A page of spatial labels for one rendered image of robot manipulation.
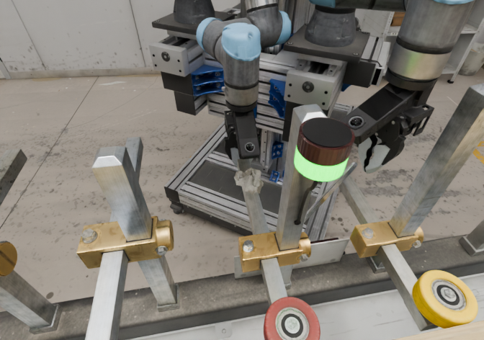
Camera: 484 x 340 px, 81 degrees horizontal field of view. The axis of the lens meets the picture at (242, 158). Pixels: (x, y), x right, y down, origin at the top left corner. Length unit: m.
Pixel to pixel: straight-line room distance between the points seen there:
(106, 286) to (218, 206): 1.03
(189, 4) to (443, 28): 0.82
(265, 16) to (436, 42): 0.38
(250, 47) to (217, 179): 1.11
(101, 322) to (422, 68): 0.55
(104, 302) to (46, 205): 1.66
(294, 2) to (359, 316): 0.98
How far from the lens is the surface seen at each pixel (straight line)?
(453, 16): 0.48
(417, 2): 0.48
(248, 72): 0.59
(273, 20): 0.73
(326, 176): 0.33
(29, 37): 3.53
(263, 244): 0.57
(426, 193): 0.59
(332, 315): 0.81
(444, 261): 0.89
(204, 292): 0.71
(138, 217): 0.43
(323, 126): 0.33
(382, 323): 0.84
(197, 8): 1.11
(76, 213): 1.95
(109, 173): 0.37
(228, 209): 1.42
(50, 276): 1.77
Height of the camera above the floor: 1.36
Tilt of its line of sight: 42 degrees down
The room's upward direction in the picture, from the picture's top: straight up
